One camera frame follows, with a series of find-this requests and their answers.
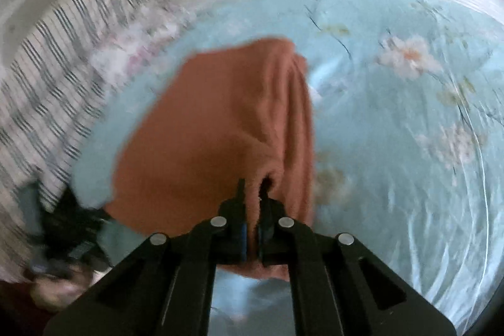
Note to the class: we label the plaid checked blanket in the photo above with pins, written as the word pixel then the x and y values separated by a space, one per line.
pixel 51 84

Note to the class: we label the light blue floral bedsheet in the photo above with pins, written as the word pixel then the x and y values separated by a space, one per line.
pixel 393 170

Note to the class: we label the dark red clothing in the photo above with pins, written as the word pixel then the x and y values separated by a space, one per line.
pixel 19 316

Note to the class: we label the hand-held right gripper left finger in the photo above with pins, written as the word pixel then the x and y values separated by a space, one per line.
pixel 232 237

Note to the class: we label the person's left hand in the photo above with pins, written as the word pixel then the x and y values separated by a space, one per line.
pixel 59 290

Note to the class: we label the orange knit sweater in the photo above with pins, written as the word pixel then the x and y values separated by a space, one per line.
pixel 220 131

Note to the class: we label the pink floral white cloth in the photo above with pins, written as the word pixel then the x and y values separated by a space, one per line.
pixel 134 44

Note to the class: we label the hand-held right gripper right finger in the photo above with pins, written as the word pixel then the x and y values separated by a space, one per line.
pixel 267 237

